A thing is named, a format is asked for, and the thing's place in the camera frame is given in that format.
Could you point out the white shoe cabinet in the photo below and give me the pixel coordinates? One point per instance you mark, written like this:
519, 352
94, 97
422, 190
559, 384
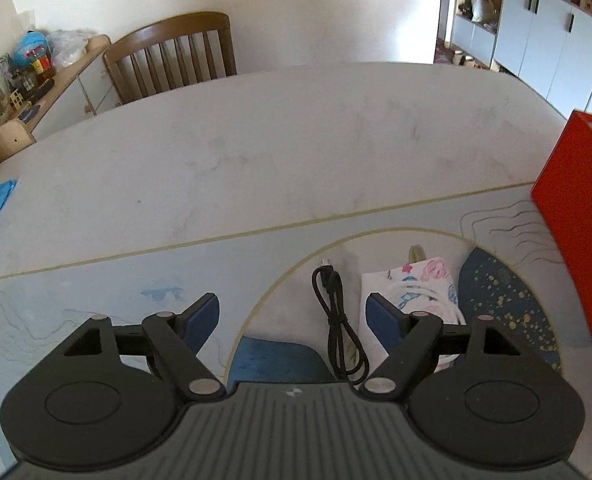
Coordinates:
535, 50

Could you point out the clear plastic bag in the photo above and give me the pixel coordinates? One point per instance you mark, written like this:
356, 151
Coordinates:
71, 47

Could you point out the blue globe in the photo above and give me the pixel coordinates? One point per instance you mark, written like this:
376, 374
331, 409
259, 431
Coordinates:
30, 49

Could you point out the light wooden organizer box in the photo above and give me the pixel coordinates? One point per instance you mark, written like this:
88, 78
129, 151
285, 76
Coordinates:
3, 142

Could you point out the red and white cardboard box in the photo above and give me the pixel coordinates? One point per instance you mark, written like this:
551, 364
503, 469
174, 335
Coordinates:
575, 220

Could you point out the white slipper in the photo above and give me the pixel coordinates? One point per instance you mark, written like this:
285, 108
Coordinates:
468, 61
458, 57

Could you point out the wooden dining chair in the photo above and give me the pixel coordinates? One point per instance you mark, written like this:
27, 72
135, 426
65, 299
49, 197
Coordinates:
176, 25

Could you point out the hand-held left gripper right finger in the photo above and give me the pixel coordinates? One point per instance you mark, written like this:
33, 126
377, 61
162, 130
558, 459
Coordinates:
385, 317

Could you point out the white patterned cloth pouch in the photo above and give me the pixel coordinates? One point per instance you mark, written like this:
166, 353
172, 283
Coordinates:
425, 285

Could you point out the white tote bag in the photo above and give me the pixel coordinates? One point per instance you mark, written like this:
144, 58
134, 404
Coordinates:
484, 8

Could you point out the white wooden sideboard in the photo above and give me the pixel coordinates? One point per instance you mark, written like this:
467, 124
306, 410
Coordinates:
71, 85

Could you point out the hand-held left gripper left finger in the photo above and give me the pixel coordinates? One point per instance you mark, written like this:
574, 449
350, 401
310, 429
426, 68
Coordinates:
203, 320

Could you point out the dark sauce bottle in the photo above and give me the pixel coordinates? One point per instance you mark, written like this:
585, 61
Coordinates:
40, 69

